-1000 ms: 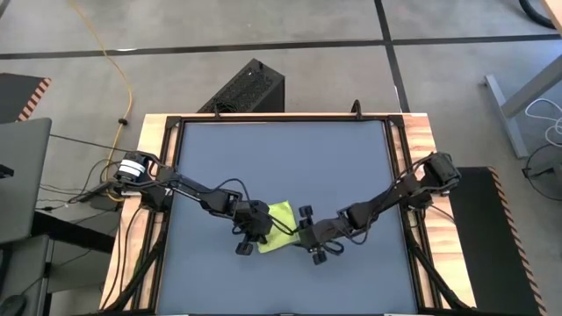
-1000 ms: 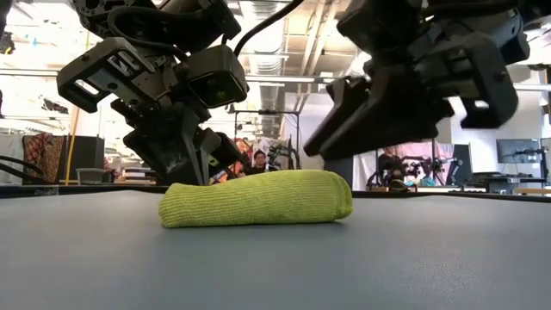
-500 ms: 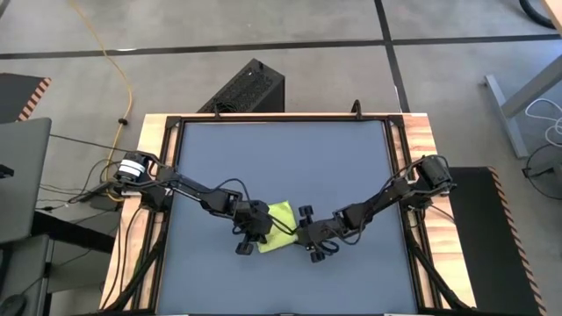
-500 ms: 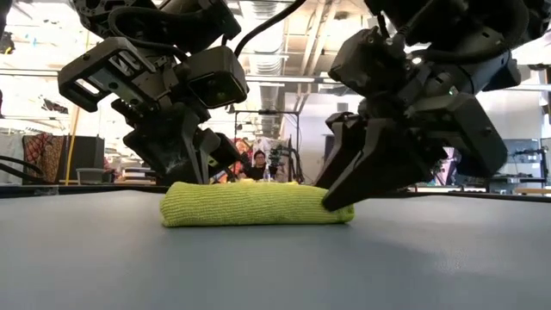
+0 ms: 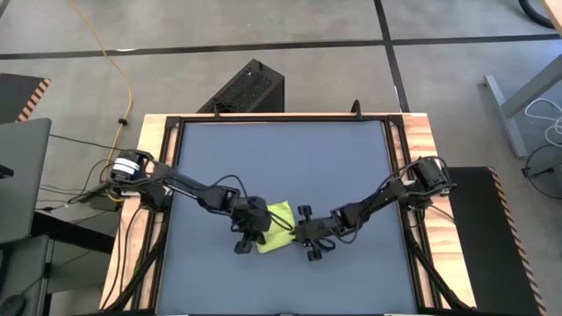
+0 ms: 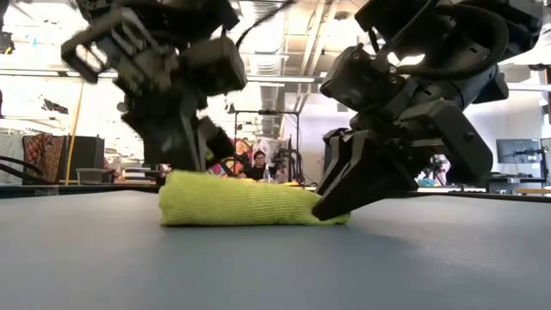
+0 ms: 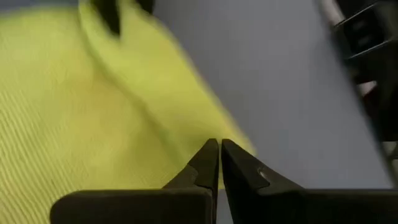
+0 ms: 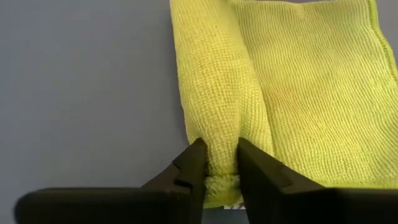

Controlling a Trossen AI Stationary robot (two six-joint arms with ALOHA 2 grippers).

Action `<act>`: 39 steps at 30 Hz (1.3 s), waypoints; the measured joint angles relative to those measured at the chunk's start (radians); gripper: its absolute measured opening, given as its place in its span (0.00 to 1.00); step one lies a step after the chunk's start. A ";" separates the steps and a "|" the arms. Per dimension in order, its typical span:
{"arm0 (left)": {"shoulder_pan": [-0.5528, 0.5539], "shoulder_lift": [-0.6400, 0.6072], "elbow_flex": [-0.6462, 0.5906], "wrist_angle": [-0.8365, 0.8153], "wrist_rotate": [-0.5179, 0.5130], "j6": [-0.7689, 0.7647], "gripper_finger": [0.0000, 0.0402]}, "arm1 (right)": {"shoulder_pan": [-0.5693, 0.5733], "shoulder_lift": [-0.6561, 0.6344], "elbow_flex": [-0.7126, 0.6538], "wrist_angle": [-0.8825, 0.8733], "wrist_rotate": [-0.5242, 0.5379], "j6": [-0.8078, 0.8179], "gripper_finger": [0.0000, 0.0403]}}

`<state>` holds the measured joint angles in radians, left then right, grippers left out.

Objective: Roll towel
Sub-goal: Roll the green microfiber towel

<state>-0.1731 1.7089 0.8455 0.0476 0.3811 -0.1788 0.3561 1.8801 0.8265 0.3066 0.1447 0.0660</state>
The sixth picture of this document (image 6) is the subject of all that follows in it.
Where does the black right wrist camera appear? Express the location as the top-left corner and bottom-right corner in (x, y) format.
(319, 42), (408, 112)

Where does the grey hanging cloth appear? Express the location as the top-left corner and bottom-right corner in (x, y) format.
(0, 133), (25, 185)

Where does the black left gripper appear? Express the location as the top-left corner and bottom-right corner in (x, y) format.
(59, 8), (236, 173)

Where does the red patterned cloth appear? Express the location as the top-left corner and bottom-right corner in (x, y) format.
(22, 133), (65, 184)

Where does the yellow cable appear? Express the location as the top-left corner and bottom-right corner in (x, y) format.
(64, 79), (85, 186)

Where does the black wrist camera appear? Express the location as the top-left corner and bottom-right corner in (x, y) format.
(183, 36), (248, 97)
(319, 42), (408, 112)

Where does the small black monitor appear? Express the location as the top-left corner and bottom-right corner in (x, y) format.
(496, 138), (542, 164)

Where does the black cabinet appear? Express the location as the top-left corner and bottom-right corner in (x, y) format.
(64, 135), (106, 184)

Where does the seated person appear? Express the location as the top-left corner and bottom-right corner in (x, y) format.
(244, 149), (277, 183)

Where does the colourful patchwork quilt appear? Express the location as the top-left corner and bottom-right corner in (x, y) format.
(210, 137), (256, 177)

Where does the black table frame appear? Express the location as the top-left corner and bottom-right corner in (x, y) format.
(0, 183), (551, 204)

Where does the lime green towel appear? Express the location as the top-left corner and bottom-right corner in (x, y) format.
(158, 170), (352, 228)

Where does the black cable loop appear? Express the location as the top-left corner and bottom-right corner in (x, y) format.
(0, 156), (44, 185)

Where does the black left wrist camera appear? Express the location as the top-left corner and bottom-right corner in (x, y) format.
(183, 36), (248, 97)

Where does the black sleeved camera cable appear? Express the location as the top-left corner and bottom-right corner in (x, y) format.
(393, 3), (511, 82)

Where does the grey plastic bin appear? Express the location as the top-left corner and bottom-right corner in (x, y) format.
(76, 167), (106, 185)

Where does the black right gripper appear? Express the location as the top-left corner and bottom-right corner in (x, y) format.
(312, 64), (510, 221)

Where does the black background desk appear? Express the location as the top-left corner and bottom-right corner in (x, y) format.
(486, 172), (548, 193)

